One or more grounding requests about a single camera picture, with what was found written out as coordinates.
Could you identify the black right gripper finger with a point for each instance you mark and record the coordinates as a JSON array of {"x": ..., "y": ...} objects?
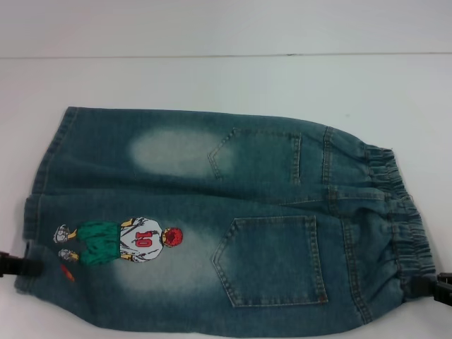
[
  {"x": 445, "y": 279},
  {"x": 423, "y": 287}
]

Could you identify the blue denim shorts with print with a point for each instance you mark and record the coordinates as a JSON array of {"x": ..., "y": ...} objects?
[{"x": 212, "y": 212}]

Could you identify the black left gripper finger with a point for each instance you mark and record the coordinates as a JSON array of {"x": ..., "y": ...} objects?
[{"x": 21, "y": 265}]

